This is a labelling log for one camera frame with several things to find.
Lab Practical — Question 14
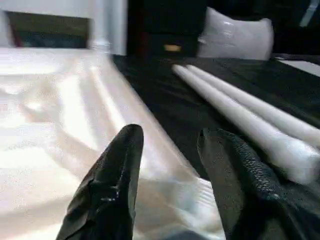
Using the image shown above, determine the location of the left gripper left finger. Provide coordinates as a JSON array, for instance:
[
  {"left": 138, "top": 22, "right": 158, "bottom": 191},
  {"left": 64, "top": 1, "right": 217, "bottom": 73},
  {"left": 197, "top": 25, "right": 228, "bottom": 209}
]
[{"left": 56, "top": 123, "right": 145, "bottom": 240}]

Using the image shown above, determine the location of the black sofa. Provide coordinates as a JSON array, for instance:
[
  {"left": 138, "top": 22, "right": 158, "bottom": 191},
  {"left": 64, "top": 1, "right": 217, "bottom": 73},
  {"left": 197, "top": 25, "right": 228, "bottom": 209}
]
[{"left": 126, "top": 0, "right": 320, "bottom": 60}]

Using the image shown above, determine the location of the white flat board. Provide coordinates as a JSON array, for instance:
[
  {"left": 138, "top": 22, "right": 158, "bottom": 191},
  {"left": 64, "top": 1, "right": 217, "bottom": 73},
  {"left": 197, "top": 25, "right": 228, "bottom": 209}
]
[{"left": 274, "top": 56, "right": 320, "bottom": 76}]

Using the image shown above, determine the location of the white plastic table leg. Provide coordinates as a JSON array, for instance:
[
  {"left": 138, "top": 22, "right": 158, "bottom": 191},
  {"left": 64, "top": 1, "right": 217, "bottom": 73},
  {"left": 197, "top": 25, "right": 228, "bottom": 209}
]
[
  {"left": 173, "top": 63, "right": 320, "bottom": 184},
  {"left": 187, "top": 64, "right": 320, "bottom": 146},
  {"left": 93, "top": 0, "right": 111, "bottom": 53}
]

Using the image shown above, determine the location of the grey printed cushion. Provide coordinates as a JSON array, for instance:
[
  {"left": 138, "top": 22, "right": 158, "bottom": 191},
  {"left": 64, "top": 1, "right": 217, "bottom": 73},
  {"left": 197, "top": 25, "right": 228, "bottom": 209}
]
[{"left": 196, "top": 6, "right": 275, "bottom": 61}]

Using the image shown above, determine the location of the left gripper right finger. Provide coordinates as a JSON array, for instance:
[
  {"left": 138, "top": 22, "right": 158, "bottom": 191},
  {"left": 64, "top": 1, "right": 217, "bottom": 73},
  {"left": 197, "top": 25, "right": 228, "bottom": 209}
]
[{"left": 196, "top": 127, "right": 320, "bottom": 240}]

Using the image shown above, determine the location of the white plastic table top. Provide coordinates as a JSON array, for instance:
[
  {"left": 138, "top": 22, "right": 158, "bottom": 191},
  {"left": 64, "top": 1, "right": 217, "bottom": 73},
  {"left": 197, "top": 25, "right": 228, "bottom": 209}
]
[{"left": 0, "top": 46, "right": 227, "bottom": 240}]

